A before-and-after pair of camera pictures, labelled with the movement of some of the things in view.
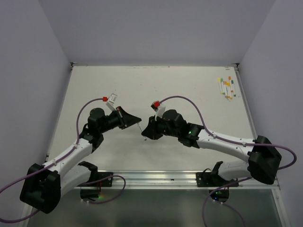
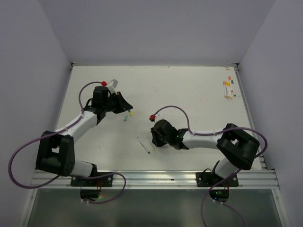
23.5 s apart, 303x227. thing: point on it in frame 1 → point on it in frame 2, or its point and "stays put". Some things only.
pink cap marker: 225,89 stays put
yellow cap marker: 219,85 → 151,148
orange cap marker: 229,78 stays put
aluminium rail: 176,180 stays put
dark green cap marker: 234,91 stays put
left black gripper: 125,119 → 123,105
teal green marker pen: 144,138 → 148,152
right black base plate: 212,179 stays put
